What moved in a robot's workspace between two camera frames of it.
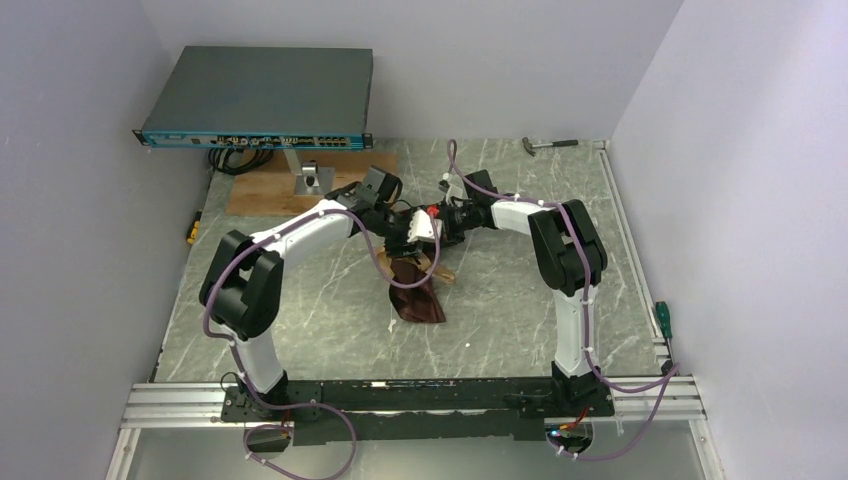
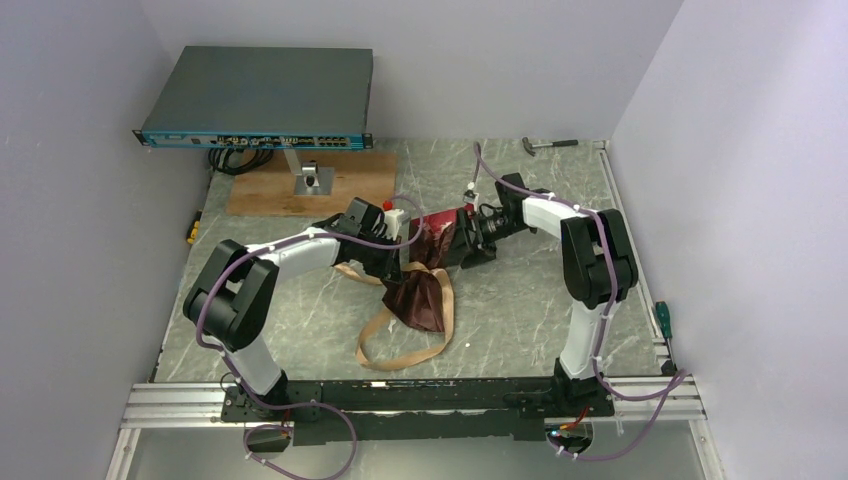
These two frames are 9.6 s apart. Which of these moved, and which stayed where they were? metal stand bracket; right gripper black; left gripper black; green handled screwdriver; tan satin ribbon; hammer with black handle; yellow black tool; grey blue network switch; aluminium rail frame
Moved: right gripper black; tan satin ribbon; left gripper black
Stayed: metal stand bracket; green handled screwdriver; yellow black tool; grey blue network switch; aluminium rail frame; hammer with black handle
